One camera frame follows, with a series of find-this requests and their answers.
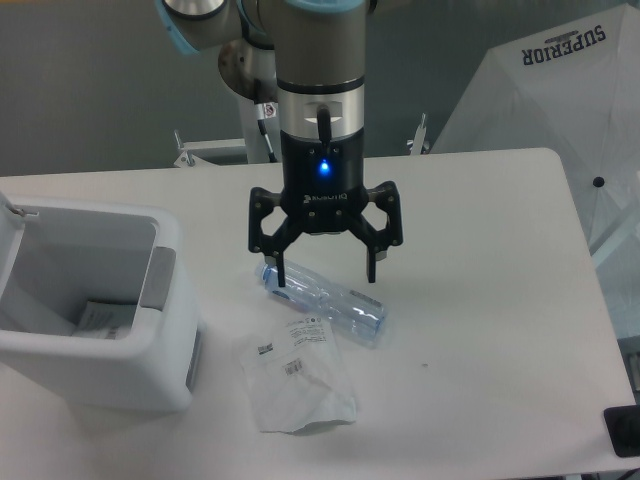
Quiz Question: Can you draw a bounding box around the black device at table edge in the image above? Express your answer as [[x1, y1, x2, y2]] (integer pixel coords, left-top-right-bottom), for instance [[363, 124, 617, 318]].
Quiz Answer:
[[603, 405, 639, 458]]

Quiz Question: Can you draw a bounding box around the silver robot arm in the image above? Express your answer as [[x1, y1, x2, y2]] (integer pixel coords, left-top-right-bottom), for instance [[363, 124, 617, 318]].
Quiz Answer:
[[156, 1, 403, 283]]

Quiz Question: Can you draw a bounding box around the white Superior umbrella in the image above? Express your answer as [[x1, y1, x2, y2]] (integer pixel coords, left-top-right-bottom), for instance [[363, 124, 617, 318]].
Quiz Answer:
[[434, 4, 639, 338]]

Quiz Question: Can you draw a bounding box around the clear plastic water bottle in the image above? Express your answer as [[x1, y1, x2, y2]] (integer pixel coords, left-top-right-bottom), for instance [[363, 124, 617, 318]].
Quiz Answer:
[[255, 261, 387, 347]]

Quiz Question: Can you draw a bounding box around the paper trash inside can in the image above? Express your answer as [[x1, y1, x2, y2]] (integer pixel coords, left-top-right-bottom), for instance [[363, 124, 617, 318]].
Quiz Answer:
[[73, 301, 136, 340]]

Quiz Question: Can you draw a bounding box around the white trash can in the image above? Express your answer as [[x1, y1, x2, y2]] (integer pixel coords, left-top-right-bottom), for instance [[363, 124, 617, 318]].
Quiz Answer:
[[1, 196, 203, 412]]

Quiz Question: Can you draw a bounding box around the black cable on pedestal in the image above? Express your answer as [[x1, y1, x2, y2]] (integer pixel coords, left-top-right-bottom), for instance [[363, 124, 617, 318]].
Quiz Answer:
[[252, 78, 279, 164]]

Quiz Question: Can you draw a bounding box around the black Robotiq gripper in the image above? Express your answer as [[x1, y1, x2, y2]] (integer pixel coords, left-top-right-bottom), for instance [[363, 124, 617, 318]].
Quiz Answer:
[[248, 128, 404, 288]]

